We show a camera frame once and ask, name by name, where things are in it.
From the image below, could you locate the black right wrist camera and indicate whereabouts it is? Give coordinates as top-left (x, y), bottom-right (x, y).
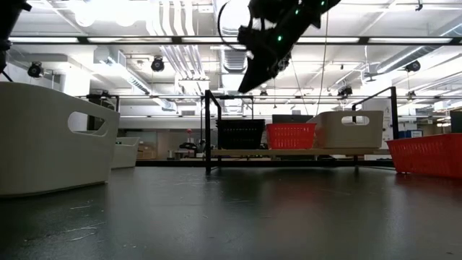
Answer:
top-left (307, 13), bottom-right (323, 30)

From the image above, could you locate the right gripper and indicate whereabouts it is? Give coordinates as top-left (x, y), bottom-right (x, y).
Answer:
top-left (237, 16), bottom-right (308, 94)

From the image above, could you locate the black metal frame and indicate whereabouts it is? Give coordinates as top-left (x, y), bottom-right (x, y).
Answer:
top-left (135, 85), bottom-right (400, 175)

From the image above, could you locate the blue storage box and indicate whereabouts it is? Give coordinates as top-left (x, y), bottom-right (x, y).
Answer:
top-left (398, 129), bottom-right (424, 139)

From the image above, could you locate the brown cardboard box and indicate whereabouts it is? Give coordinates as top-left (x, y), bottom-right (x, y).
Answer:
top-left (139, 141), bottom-right (158, 160)

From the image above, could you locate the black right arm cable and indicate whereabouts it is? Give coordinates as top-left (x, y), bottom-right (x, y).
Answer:
top-left (217, 0), bottom-right (253, 51)

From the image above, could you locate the silver ventilation duct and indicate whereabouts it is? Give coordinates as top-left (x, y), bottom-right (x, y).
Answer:
top-left (222, 48), bottom-right (250, 74)

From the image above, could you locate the white plastic handle basket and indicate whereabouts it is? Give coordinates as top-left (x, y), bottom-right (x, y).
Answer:
top-left (313, 110), bottom-right (385, 150)
top-left (110, 136), bottom-right (141, 170)
top-left (0, 81), bottom-right (121, 199)

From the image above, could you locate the black table mat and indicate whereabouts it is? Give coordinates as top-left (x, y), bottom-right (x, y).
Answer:
top-left (0, 165), bottom-right (462, 260)

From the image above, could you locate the red slotted plastic basket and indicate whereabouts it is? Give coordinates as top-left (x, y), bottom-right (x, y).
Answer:
top-left (266, 122), bottom-right (318, 150)
top-left (385, 132), bottom-right (462, 181)

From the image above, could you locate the black computer monitor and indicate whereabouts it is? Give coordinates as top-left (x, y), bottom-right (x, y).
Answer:
top-left (271, 114), bottom-right (314, 124)

